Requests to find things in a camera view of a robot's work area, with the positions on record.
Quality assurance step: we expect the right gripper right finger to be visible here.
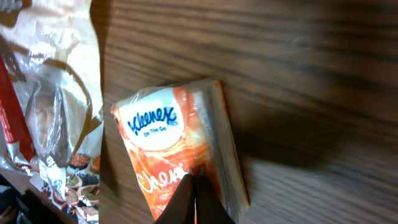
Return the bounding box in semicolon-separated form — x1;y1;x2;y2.
195;176;235;224

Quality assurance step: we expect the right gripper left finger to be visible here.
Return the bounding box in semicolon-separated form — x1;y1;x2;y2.
154;174;195;224

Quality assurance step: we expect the orange small packet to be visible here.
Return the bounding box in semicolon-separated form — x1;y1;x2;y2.
111;79;249;222

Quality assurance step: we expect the red stick packet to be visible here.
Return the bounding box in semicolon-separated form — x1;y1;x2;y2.
1;57;34;162

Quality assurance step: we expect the brown snack pouch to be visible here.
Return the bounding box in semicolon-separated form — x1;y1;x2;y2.
1;0;104;223

